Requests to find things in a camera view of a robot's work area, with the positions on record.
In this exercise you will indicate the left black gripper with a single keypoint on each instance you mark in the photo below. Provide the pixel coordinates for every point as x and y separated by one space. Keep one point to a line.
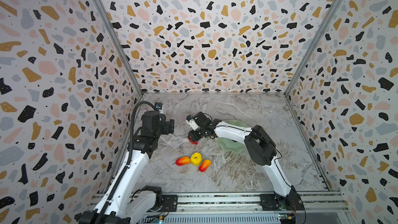
165 129

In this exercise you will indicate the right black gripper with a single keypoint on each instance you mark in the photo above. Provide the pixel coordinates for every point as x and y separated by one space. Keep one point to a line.
196 132

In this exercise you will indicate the red fake strawberry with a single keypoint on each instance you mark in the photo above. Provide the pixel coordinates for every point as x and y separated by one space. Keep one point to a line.
193 142

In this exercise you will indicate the yellow fake bell pepper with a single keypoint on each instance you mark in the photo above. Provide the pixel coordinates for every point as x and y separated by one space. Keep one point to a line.
196 159

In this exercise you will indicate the red orange fake mango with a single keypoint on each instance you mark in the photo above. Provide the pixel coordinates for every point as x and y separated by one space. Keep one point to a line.
204 165
182 161

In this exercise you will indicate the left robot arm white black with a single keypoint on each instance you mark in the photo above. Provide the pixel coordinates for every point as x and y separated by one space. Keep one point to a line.
117 205

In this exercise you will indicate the light green scalloped bowl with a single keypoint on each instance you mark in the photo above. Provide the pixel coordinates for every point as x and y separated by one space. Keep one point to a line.
230 145

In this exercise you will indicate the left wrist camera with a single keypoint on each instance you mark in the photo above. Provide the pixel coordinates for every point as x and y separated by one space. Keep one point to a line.
159 107

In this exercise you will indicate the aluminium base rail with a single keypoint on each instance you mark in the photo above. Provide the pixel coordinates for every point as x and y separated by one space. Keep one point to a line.
309 207

